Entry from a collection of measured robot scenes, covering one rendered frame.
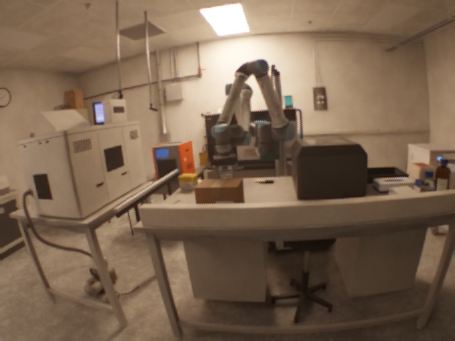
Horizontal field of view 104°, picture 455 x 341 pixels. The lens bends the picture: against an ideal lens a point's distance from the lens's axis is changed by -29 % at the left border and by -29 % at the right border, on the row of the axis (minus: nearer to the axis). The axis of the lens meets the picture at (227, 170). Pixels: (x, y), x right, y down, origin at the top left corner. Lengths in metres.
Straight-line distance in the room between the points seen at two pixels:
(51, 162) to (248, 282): 1.44
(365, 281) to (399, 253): 0.29
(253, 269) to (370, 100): 3.76
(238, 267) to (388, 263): 0.98
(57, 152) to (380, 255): 2.04
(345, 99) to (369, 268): 3.32
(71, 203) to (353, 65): 4.41
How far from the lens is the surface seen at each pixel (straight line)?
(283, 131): 2.08
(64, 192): 1.60
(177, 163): 2.87
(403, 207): 1.25
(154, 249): 1.38
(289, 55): 4.46
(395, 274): 1.85
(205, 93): 4.50
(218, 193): 1.22
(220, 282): 1.70
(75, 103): 5.44
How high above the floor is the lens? 1.39
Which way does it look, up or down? 12 degrees down
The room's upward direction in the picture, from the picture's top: 5 degrees counter-clockwise
